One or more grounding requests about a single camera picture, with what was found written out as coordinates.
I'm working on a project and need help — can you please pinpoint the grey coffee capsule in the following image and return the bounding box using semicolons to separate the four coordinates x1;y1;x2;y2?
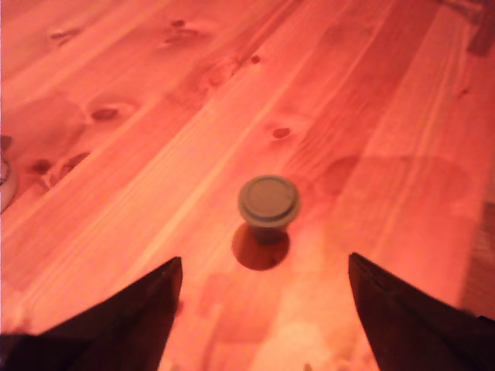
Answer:
237;174;302;245

